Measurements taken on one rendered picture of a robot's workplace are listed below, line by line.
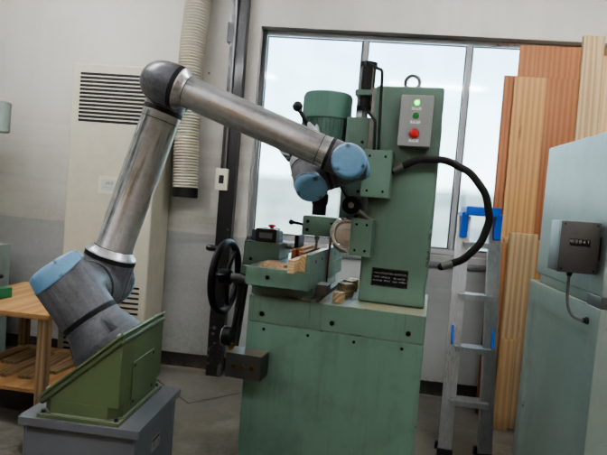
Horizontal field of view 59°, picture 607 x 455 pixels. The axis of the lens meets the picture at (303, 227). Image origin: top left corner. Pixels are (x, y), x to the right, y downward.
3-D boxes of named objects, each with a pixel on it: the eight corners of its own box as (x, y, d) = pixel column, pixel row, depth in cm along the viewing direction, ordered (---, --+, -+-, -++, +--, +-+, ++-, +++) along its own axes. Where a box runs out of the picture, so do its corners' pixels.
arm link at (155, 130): (54, 302, 152) (144, 53, 150) (83, 294, 170) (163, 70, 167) (103, 321, 151) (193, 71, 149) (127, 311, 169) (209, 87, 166)
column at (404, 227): (365, 291, 201) (382, 98, 198) (425, 298, 196) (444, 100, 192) (357, 301, 180) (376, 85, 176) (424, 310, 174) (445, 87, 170)
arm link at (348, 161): (135, 41, 138) (376, 146, 135) (152, 56, 151) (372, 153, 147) (117, 83, 139) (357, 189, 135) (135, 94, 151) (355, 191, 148)
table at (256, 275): (272, 263, 232) (273, 248, 232) (340, 270, 225) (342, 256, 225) (216, 280, 174) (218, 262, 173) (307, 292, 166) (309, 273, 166)
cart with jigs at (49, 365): (19, 372, 308) (25, 262, 305) (113, 384, 301) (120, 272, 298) (-75, 416, 243) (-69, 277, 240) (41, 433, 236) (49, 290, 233)
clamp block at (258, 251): (255, 260, 210) (256, 237, 210) (288, 264, 207) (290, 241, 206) (242, 264, 196) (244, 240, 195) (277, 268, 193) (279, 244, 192)
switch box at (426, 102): (397, 147, 175) (402, 97, 174) (429, 149, 172) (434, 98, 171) (396, 144, 169) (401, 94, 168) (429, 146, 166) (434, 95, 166)
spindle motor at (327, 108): (303, 181, 203) (310, 98, 201) (349, 184, 199) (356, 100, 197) (291, 178, 186) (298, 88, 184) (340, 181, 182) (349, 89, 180)
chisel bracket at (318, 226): (305, 237, 198) (307, 215, 198) (342, 241, 195) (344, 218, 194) (300, 238, 191) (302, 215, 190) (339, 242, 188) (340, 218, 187)
